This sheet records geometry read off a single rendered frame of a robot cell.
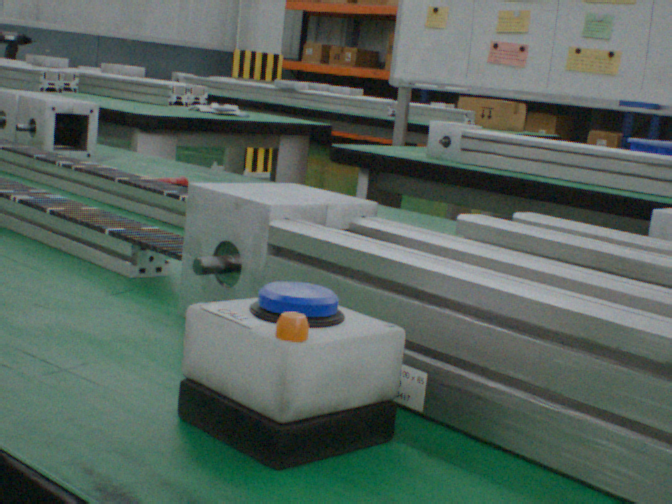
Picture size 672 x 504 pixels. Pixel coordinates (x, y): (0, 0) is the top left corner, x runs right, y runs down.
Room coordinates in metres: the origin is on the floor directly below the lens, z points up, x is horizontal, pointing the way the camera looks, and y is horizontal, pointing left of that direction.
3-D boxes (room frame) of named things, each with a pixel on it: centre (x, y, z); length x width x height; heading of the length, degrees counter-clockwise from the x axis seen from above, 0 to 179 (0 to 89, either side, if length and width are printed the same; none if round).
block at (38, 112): (1.57, 0.48, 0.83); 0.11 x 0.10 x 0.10; 133
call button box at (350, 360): (0.48, 0.01, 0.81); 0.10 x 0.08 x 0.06; 135
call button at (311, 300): (0.48, 0.02, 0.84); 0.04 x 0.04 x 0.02
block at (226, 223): (0.68, 0.05, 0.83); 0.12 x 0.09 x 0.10; 135
